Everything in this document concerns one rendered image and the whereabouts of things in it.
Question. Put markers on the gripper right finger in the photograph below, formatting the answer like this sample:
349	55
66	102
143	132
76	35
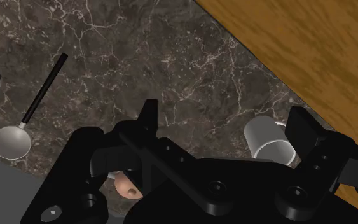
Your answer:
313	145

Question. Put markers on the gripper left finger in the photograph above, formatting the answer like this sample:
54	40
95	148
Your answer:
82	161

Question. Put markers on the white cup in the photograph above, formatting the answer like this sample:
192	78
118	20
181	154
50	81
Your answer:
265	135

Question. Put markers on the peach round object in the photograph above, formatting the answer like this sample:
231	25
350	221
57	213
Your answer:
126	186

